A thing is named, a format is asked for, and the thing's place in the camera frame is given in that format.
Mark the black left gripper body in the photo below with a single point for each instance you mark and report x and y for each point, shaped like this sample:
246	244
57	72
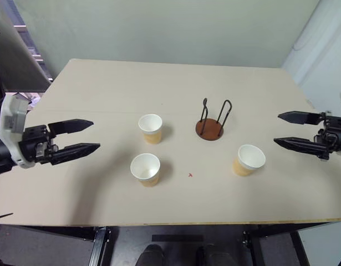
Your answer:
34	141

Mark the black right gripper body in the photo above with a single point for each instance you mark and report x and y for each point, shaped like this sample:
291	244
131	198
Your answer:
335	133

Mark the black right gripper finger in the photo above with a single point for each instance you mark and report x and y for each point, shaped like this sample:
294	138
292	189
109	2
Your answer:
303	145
303	117

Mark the white partition panel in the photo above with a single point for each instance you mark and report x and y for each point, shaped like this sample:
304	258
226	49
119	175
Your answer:
322	50

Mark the white and tan paper cup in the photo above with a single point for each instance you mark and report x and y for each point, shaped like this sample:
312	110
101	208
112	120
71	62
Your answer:
145	169
249	159
150	127

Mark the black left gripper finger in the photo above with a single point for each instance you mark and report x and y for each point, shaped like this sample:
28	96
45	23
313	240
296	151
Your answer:
76	151
71	126

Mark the dark rounded shape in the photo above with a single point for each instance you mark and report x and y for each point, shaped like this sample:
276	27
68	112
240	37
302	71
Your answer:
149	256

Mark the grey slanted board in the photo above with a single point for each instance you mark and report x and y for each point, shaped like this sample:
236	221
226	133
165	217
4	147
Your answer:
15	55

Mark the black table frame leg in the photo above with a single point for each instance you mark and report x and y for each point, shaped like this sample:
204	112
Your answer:
253	246
99	246

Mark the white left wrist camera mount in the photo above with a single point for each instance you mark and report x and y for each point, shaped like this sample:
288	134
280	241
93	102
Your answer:
10	119

